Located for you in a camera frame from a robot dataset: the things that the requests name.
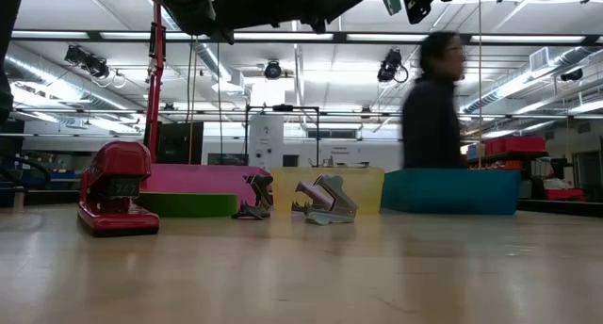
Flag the pink translucent plastic bin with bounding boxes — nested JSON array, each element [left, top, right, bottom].
[[140, 163, 273, 207]]

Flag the blue plastic bin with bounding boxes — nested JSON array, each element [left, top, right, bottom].
[[380, 168, 522, 216]]

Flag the person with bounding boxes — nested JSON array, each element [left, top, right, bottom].
[[402, 30, 468, 170]]

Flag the red storage bin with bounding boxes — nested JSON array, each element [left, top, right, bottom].
[[484, 136, 547, 156]]

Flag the white pillar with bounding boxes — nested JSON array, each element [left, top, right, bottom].
[[248, 115, 285, 172]]

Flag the yellow translucent plastic bin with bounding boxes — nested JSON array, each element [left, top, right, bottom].
[[270, 167, 385, 216]]

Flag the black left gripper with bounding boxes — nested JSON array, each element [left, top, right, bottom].
[[216, 0, 378, 46]]

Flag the purple staple remover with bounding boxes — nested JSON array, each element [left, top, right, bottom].
[[290, 180, 331, 217]]

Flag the red stapler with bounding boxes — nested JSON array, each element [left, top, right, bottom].
[[77, 140, 161, 237]]

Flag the red desk lamp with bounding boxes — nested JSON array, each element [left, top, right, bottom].
[[143, 2, 167, 165]]

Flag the black staple remover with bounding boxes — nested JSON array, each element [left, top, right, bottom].
[[230, 173, 274, 221]]

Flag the black cabinet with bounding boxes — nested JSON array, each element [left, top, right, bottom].
[[143, 121, 204, 166]]

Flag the silver ventilation duct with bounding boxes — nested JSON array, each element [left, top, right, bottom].
[[4, 40, 131, 111], [461, 45, 595, 114]]

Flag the black metal frame stand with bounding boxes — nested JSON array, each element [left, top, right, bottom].
[[244, 105, 320, 169]]

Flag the light blue staple remover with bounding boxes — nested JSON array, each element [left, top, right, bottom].
[[301, 174, 360, 226]]

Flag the red box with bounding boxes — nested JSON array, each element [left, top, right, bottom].
[[545, 187, 588, 203]]

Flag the green tape roll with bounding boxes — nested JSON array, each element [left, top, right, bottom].
[[136, 191, 239, 219]]

